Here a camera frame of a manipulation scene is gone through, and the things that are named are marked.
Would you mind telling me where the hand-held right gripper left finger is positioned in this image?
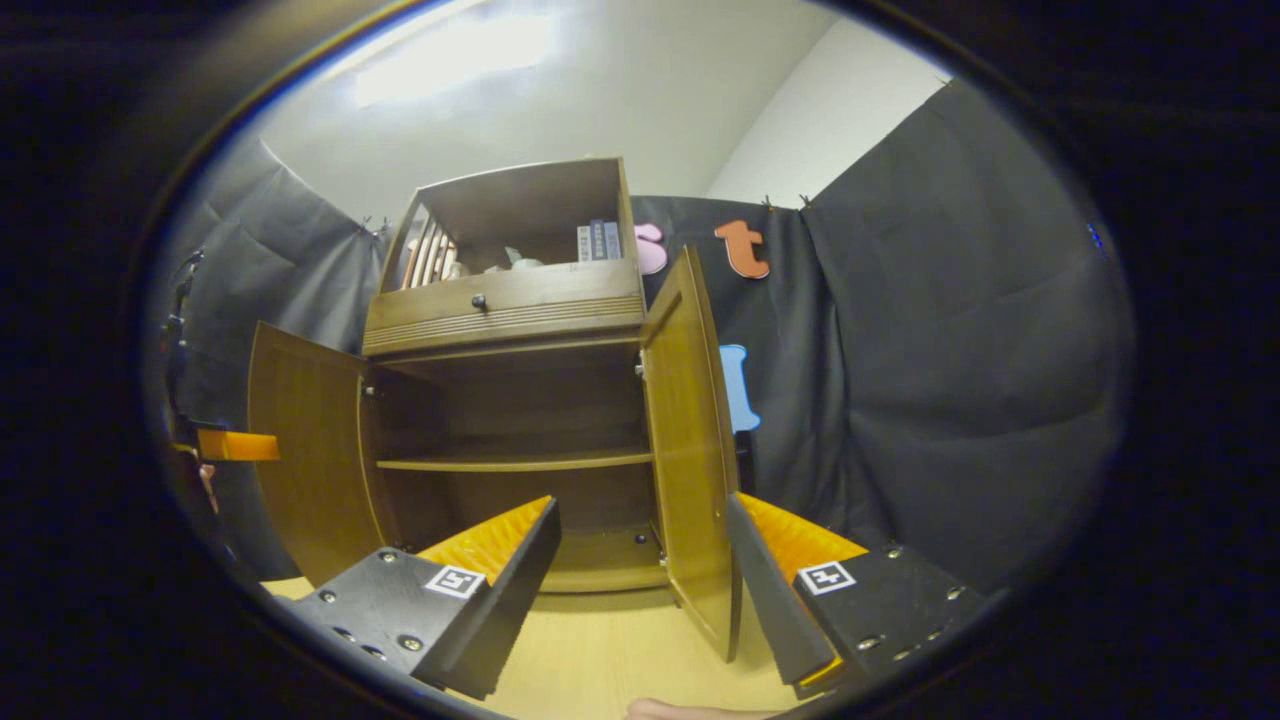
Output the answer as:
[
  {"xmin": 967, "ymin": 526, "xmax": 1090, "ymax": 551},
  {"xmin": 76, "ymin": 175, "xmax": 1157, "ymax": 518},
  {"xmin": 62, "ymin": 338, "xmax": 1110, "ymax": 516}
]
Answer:
[{"xmin": 290, "ymin": 495, "xmax": 563, "ymax": 701}]

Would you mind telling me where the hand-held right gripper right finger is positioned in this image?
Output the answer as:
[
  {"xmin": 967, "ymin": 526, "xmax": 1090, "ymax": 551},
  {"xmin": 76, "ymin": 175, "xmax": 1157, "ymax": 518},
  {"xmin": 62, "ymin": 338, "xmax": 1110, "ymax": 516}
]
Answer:
[{"xmin": 725, "ymin": 492, "xmax": 986, "ymax": 701}]

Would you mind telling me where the wooden shoe cabinet door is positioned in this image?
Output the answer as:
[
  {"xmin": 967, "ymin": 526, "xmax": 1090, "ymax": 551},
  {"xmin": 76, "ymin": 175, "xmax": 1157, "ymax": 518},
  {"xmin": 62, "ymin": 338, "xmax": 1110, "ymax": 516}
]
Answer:
[
  {"xmin": 640, "ymin": 245, "xmax": 744, "ymax": 663},
  {"xmin": 248, "ymin": 322, "xmax": 387, "ymax": 589}
]

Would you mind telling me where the wooden double-door shoe cabinet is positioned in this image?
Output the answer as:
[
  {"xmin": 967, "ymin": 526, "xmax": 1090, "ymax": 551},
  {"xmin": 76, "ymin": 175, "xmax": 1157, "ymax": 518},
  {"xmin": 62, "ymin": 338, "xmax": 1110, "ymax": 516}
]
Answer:
[{"xmin": 360, "ymin": 157, "xmax": 671, "ymax": 594}]

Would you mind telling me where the wooden inner cabinet shelf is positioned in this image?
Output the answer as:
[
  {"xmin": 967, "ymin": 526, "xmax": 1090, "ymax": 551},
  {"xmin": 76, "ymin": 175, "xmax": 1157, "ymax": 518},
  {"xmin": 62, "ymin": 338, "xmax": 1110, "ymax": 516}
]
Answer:
[{"xmin": 377, "ymin": 447, "xmax": 656, "ymax": 474}]

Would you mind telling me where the wooden cabinet drawer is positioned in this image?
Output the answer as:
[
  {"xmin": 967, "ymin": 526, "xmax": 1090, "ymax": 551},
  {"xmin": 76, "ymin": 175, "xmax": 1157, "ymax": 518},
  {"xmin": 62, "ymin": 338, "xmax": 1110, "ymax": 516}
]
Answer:
[{"xmin": 362, "ymin": 262, "xmax": 647, "ymax": 357}]

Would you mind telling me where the black backdrop cloth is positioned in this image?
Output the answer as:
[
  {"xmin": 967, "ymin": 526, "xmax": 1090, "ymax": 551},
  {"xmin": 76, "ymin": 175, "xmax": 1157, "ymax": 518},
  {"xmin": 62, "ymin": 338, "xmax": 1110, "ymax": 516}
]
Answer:
[{"xmin": 160, "ymin": 80, "xmax": 1136, "ymax": 591}]

